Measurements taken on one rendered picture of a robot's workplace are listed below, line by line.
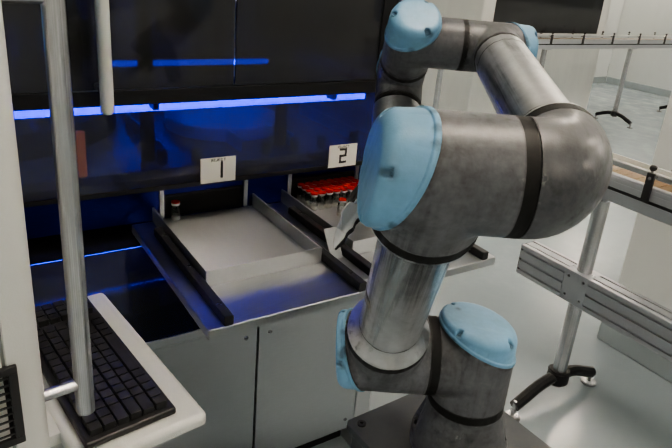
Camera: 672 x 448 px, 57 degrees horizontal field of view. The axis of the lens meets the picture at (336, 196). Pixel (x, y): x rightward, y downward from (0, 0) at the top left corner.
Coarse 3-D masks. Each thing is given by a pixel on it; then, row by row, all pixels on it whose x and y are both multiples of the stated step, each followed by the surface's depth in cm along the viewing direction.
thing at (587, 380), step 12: (552, 372) 227; (576, 372) 233; (588, 372) 238; (540, 384) 223; (552, 384) 228; (564, 384) 227; (588, 384) 243; (516, 396) 222; (528, 396) 221; (516, 408) 220
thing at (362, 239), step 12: (288, 204) 159; (300, 204) 154; (312, 216) 150; (324, 216) 156; (336, 216) 156; (360, 228) 150; (348, 240) 137; (360, 240) 137; (372, 240) 139; (360, 252) 138
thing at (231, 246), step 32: (160, 224) 140; (192, 224) 145; (224, 224) 146; (256, 224) 148; (288, 224) 142; (192, 256) 123; (224, 256) 131; (256, 256) 132; (288, 256) 127; (320, 256) 132
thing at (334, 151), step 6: (342, 144) 157; (348, 144) 158; (354, 144) 159; (330, 150) 156; (336, 150) 157; (348, 150) 159; (354, 150) 160; (330, 156) 157; (336, 156) 158; (348, 156) 160; (354, 156) 161; (330, 162) 157; (336, 162) 158; (348, 162) 160; (354, 162) 161
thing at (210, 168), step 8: (200, 160) 138; (208, 160) 139; (216, 160) 140; (224, 160) 141; (232, 160) 142; (200, 168) 138; (208, 168) 139; (216, 168) 140; (224, 168) 141; (232, 168) 143; (200, 176) 139; (208, 176) 140; (216, 176) 141; (224, 176) 142; (232, 176) 143
